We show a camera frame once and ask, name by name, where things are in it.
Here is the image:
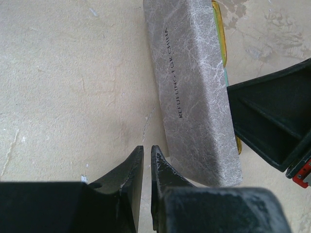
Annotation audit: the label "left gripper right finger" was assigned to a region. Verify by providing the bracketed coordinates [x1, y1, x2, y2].
[151, 146, 289, 233]

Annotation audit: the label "grey-brown glasses case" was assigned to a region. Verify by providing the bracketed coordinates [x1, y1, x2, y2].
[143, 0, 242, 187]

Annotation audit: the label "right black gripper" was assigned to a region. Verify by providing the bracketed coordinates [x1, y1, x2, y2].
[227, 59, 311, 189]

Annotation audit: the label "orange sunglasses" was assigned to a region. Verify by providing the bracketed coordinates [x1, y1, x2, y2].
[210, 0, 243, 155]

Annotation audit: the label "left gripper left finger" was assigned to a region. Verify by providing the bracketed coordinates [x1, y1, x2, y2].
[0, 146, 144, 233]

